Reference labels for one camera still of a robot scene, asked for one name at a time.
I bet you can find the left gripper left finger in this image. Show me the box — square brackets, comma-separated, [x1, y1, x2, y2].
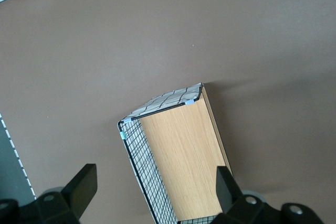
[0, 163, 98, 224]

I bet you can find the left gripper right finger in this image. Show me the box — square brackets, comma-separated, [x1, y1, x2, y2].
[209, 165, 322, 224]

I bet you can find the wire mesh and wood rack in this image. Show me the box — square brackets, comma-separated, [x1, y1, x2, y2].
[116, 82, 234, 224]

